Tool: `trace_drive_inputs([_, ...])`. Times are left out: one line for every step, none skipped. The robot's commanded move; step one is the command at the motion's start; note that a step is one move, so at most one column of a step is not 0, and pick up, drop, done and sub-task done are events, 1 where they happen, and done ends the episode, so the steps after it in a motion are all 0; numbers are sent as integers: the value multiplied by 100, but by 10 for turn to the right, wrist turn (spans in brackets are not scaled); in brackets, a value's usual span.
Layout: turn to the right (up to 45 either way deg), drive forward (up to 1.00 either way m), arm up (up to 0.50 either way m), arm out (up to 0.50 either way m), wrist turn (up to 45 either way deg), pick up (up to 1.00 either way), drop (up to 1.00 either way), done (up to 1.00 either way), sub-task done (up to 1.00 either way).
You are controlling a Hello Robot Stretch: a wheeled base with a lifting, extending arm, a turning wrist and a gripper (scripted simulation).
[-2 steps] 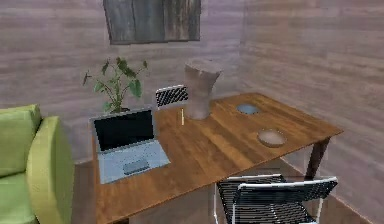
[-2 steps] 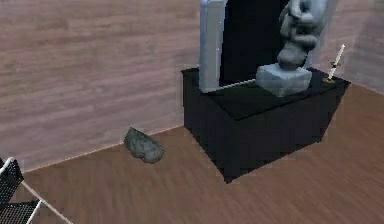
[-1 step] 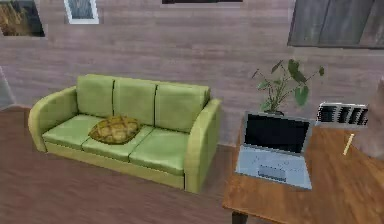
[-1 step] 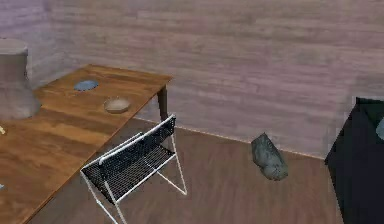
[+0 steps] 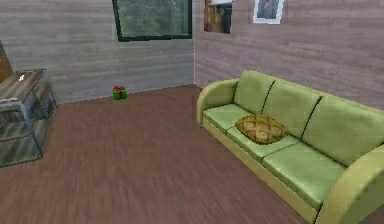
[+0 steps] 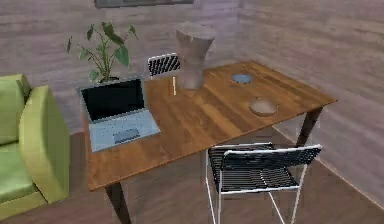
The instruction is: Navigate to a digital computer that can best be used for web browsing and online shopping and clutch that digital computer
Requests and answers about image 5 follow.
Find black framed window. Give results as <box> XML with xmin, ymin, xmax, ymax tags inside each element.
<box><xmin>111</xmin><ymin>0</ymin><xmax>194</xmax><ymax>43</ymax></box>

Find white framed wall picture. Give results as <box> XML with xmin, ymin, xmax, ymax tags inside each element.
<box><xmin>252</xmin><ymin>0</ymin><xmax>285</xmax><ymax>25</ymax></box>

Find brown checked cushion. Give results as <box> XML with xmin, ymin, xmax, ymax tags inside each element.
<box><xmin>234</xmin><ymin>113</ymin><xmax>289</xmax><ymax>146</ymax></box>

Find brown frameless wall picture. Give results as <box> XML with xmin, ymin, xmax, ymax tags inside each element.
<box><xmin>203</xmin><ymin>0</ymin><xmax>233</xmax><ymax>35</ymax></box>

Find brown slanted board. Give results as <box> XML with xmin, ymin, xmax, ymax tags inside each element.
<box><xmin>0</xmin><ymin>40</ymin><xmax>15</xmax><ymax>84</ymax></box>

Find green three-seat sofa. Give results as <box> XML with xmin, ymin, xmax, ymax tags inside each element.
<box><xmin>196</xmin><ymin>69</ymin><xmax>384</xmax><ymax>224</ymax></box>

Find grey metal shelf table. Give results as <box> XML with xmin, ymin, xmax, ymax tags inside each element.
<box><xmin>0</xmin><ymin>68</ymin><xmax>58</xmax><ymax>169</ymax></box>

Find green gift box red bow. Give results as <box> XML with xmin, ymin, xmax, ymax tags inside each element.
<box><xmin>112</xmin><ymin>85</ymin><xmax>129</xmax><ymax>101</ymax></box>

